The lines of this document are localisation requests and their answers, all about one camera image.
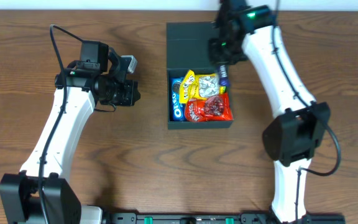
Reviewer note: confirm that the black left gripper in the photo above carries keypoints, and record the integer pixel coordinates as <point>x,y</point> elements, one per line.
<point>132,93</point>

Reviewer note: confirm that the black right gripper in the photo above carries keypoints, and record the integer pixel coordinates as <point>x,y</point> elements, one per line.
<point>221,59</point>

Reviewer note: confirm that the Dairy Milk chocolate bar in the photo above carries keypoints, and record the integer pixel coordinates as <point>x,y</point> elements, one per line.
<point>223,75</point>

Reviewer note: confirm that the black gift box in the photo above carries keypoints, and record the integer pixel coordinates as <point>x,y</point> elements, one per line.
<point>187,49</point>

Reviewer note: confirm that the yellow Hershey's Kisses bag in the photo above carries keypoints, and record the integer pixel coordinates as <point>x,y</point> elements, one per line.
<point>200,87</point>

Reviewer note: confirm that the red snack bag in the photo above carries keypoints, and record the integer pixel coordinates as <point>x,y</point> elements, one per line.
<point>215,108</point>

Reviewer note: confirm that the blue Oreo cookie pack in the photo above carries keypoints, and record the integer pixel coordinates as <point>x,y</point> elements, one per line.
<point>177,107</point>

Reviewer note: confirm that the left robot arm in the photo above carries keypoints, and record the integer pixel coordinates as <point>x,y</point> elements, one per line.
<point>40,192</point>

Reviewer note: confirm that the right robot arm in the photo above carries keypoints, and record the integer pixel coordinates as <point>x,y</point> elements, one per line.
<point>299,122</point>

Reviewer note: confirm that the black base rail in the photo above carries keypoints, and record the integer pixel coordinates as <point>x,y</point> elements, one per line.
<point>245,218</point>

